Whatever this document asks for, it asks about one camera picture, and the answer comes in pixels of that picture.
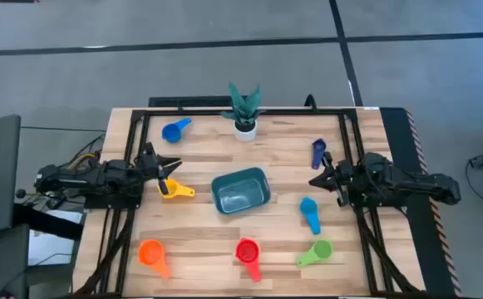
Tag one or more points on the red measuring cup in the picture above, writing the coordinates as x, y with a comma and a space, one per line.
247, 251

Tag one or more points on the teal plastic basket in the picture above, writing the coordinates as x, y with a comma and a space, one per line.
241, 193

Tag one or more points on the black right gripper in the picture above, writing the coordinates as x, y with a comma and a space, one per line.
343, 178

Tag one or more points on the black ball knob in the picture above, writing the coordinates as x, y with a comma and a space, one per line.
21, 193

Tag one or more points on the green measuring cup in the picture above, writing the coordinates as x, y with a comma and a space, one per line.
322, 249

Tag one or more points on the cyan measuring cup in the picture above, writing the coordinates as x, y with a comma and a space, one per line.
309, 206

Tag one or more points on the black floor mat hazard stripes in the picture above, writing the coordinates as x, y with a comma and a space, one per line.
395, 141

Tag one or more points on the orange measuring cup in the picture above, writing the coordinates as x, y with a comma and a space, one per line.
151, 252

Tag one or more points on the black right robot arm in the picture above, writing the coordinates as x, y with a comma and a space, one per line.
411, 184

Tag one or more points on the black aluminium table frame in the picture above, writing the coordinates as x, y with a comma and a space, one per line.
241, 112

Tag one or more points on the blue measuring cup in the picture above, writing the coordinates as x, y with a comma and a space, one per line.
170, 133

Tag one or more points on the yellow measuring cup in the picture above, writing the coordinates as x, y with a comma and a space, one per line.
178, 190

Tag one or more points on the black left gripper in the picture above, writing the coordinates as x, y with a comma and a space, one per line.
149, 166

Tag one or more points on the white plant pot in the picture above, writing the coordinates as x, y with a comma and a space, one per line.
245, 135

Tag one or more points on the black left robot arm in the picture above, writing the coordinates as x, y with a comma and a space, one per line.
100, 176

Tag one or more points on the green artificial plant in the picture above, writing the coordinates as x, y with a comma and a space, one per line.
243, 106

